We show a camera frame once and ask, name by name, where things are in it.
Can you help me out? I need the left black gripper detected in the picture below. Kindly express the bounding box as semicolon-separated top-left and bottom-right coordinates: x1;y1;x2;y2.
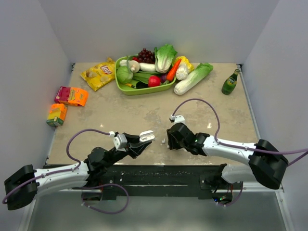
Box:
103;132;151;168

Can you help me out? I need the white oval charging case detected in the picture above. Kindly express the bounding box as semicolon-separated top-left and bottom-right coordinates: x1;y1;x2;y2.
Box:
139;130;155;142

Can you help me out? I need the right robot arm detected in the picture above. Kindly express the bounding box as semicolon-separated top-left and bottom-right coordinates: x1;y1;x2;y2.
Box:
167;123;288;190

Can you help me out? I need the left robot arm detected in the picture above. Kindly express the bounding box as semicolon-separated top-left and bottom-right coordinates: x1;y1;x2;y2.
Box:
2;130;155;210

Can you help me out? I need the green plastic tray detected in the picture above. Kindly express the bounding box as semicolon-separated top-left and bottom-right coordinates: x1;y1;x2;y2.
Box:
115;57;176;96

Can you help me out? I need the purple onion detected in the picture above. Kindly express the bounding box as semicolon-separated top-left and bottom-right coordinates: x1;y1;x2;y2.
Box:
159;73;167;83

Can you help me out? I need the orange carrot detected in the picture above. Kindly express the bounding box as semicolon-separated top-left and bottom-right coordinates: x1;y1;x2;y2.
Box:
166;59;181;81

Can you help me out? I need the dark green leafy vegetable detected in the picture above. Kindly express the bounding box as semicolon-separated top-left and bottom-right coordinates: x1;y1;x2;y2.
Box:
132;72;154;86

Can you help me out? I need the round green cabbage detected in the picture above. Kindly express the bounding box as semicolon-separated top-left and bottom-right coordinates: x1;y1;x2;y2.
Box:
116;66;133;84

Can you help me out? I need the white daikon radish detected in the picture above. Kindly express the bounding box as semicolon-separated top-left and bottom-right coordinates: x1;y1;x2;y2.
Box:
139;63;156;72

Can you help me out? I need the large napa cabbage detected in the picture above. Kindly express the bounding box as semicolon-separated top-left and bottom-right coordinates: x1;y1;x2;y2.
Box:
174;63;214;96

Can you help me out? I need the beige mushroom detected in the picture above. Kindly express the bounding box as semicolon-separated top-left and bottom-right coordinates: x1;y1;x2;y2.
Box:
127;60;140;73

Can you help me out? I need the yellow Lays chips bag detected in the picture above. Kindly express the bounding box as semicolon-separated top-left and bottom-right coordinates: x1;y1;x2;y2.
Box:
80;57;116;91

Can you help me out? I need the pink orange snack pack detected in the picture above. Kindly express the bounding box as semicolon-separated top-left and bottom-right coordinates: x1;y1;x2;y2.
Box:
54;86;89;107

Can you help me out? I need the green lettuce head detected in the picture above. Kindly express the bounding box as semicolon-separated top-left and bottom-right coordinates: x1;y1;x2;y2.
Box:
154;44;178;73

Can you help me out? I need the green glass bottle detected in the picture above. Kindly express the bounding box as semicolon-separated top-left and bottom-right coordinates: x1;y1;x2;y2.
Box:
221;69;240;95

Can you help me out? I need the purple grapes bunch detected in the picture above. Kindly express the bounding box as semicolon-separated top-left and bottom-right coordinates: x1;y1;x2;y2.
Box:
136;48;155;64

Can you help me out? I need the orange green juice box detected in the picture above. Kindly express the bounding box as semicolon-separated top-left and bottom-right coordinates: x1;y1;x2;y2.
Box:
46;103;67;127

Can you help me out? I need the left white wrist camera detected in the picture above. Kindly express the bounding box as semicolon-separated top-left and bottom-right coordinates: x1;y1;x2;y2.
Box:
113;133;128;152

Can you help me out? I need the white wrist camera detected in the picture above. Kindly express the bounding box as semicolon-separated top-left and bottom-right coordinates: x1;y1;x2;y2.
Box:
113;133;128;152
169;115;185;124

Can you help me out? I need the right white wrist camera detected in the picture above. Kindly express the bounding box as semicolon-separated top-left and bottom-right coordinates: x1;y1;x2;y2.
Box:
169;115;185;124

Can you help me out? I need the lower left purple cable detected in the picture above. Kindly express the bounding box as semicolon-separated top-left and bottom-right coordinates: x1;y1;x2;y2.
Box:
81;180;130;214

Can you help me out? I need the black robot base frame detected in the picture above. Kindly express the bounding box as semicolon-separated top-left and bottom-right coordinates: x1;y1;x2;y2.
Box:
85;165;241;200

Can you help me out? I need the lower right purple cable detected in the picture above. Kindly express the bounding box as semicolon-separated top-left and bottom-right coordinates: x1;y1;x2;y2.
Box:
215;179;245;207

